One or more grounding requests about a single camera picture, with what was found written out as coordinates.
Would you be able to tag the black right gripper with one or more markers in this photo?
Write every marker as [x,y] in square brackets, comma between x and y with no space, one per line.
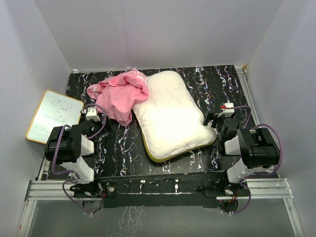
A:
[212,116]

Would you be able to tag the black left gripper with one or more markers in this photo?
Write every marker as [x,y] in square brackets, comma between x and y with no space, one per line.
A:
[99,123]

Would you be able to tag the white yellow pillow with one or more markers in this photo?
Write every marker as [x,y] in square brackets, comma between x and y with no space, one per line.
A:
[171,123]

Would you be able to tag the pink satin pillowcase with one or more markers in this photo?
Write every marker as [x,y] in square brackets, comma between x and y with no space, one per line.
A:
[117,95]

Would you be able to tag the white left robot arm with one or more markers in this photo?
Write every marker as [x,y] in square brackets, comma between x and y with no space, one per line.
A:
[66,148]

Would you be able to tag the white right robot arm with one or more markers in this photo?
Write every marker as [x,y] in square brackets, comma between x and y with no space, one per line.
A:
[256,148]

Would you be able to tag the small whiteboard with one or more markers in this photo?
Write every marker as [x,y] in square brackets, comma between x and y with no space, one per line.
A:
[54,110]

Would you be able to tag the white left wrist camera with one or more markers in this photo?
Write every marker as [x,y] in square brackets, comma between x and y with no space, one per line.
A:
[91,113]

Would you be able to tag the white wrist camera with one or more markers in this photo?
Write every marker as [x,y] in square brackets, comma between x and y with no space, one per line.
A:
[91,113]
[227,110]

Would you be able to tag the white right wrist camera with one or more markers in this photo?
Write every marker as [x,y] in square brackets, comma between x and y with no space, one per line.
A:
[227,110]

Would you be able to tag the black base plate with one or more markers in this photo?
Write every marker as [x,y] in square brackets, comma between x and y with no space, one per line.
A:
[182,189]

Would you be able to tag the aluminium frame rails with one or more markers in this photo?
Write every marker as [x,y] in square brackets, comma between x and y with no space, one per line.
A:
[260,189]

